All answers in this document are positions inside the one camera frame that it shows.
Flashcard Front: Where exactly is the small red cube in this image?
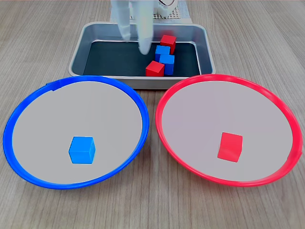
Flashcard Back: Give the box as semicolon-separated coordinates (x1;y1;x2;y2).
145;60;165;77
217;132;244;163
160;34;177;54

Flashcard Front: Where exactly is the white plate red rim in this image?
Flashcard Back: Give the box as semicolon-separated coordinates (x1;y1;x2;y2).
155;73;303;188

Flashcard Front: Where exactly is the pale perforated base plate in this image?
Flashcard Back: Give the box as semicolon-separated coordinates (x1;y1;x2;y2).
128;6;181;20

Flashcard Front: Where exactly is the steel tray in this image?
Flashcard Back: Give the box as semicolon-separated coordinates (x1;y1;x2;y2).
68;21;216;90

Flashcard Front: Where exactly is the black tray mat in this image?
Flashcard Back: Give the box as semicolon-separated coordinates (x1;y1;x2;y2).
83;41;201;77

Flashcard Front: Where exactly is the white plate blue rim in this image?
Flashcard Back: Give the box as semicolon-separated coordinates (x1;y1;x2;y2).
2;75;150;190

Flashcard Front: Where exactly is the small blue cube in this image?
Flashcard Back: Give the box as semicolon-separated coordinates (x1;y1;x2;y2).
154;45;171;62
159;54;175;76
68;136;96;165

